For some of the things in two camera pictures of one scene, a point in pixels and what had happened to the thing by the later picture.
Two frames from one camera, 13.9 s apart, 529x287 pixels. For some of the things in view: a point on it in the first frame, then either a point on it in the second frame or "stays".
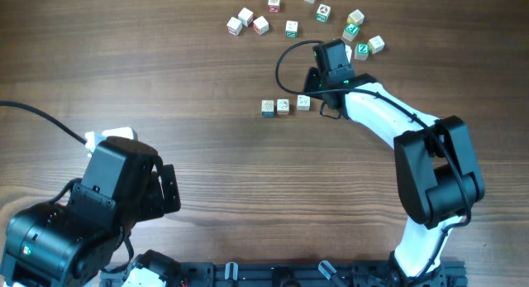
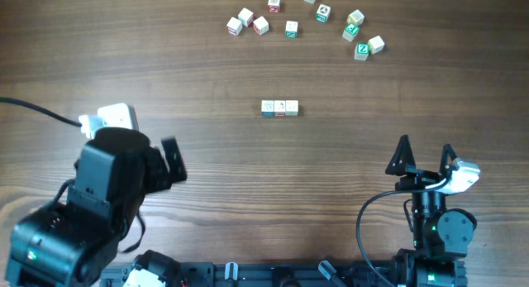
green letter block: [350, 32] stays
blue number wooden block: [268, 108] stays
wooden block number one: [303, 102] to [291, 107]
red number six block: [283, 107] stays
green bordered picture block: [323, 12] stays
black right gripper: [312, 75] to [417, 178]
